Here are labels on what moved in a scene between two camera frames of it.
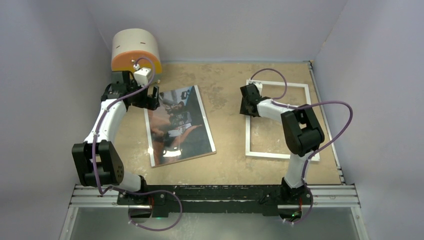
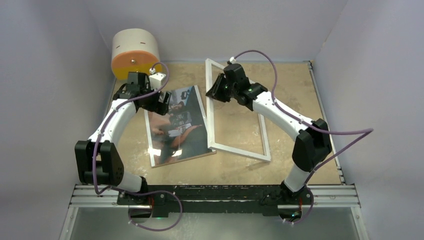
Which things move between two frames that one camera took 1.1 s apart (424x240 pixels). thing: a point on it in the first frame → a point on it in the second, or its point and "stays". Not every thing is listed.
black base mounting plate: [213, 200] stays
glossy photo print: [178, 130] stays
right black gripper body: [244, 109] → [223, 92]
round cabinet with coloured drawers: [133, 49] stays
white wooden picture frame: [248, 153] → [267, 156]
